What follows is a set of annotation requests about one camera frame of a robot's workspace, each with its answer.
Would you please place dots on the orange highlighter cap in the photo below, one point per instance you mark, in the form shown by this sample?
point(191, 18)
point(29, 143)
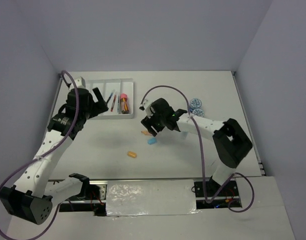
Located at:
point(132, 154)

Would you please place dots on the silver foil sheet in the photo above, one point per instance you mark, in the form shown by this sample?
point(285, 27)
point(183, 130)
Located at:
point(150, 198)

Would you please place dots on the light blue highlighter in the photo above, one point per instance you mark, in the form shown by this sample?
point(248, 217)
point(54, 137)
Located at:
point(184, 135)

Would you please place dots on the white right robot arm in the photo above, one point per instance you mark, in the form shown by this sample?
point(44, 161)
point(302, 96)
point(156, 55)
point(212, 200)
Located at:
point(230, 140)

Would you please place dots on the pink capped crayon tube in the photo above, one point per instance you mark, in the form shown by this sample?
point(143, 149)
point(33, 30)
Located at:
point(124, 107)

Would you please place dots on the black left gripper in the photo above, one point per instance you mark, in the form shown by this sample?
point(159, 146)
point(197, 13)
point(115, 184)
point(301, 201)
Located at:
point(99, 107)

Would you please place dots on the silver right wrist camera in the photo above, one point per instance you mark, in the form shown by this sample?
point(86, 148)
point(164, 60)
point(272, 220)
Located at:
point(146, 107)

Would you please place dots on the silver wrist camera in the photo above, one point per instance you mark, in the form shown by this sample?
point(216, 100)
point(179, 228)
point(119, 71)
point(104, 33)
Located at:
point(146, 107)
point(79, 82)

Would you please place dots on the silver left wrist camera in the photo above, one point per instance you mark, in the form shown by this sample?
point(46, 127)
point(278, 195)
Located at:
point(79, 82)

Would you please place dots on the white compartment tray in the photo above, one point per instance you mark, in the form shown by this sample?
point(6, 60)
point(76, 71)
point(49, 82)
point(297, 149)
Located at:
point(111, 90)

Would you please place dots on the light blue highlighter cap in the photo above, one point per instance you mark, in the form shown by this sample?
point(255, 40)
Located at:
point(152, 141)

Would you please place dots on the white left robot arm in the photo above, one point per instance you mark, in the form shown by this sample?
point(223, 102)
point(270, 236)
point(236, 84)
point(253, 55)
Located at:
point(30, 198)

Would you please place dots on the red gel pen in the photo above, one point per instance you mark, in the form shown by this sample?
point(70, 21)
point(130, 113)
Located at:
point(113, 102)

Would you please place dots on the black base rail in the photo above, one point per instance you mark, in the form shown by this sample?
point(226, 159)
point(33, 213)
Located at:
point(95, 201)

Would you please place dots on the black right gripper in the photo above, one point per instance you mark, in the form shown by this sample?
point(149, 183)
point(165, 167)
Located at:
point(148, 122)

